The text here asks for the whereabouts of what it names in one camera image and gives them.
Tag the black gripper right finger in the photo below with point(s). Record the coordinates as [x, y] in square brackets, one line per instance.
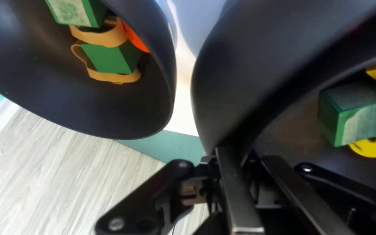
[348, 213]

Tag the black plastic bowl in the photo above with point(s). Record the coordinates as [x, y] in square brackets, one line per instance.
[261, 65]
[44, 86]

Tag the green wooden cube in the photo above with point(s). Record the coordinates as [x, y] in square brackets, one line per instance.
[72, 10]
[348, 112]
[109, 59]

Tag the orange red toy piece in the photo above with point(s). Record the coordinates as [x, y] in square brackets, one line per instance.
[136, 39]

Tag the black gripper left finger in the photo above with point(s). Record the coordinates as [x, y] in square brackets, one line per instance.
[162, 200]

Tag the tan rubber band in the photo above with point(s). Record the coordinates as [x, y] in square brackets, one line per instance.
[109, 78]
[104, 38]

